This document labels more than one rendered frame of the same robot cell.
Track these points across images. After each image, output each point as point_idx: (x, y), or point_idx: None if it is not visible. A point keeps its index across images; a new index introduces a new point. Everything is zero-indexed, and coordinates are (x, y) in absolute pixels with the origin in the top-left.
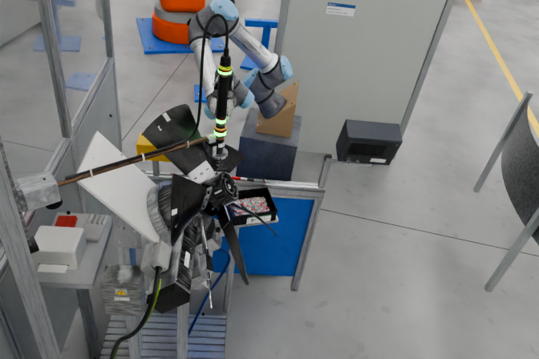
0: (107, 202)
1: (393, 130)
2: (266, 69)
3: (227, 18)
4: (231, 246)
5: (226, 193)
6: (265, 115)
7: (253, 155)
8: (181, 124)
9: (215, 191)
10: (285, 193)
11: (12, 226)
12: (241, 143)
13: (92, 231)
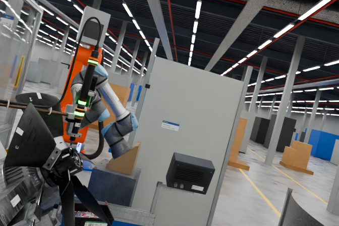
0: None
1: (208, 162)
2: (120, 117)
3: (100, 72)
4: (65, 210)
5: (72, 157)
6: (115, 155)
7: (100, 186)
8: (49, 105)
9: (63, 155)
10: (122, 216)
11: None
12: (93, 175)
13: None
